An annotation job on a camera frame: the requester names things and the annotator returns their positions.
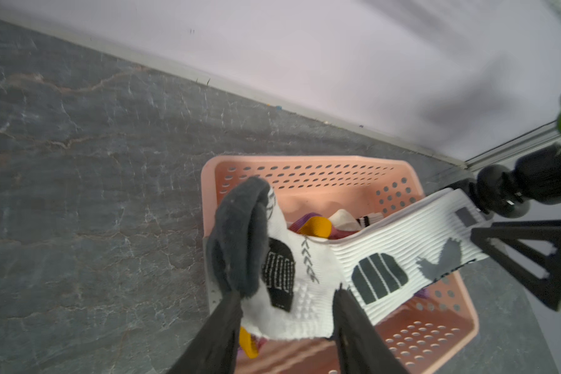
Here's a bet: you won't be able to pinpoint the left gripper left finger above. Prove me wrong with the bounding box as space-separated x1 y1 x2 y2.
167 291 242 374

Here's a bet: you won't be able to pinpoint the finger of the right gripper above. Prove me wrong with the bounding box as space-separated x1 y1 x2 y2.
471 220 561 311

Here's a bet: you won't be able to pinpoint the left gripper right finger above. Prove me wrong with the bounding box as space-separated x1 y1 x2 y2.
332 288 408 374

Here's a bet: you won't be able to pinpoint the white sport sock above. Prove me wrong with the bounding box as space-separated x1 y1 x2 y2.
207 177 491 324

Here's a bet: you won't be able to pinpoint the white sock two black stripes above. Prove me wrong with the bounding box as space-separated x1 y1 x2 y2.
329 209 384 232

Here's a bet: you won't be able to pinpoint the magenta striped sock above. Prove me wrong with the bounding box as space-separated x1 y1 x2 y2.
239 213 361 358

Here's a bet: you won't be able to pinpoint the pink perforated plastic basket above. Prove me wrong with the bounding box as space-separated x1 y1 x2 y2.
201 156 487 373

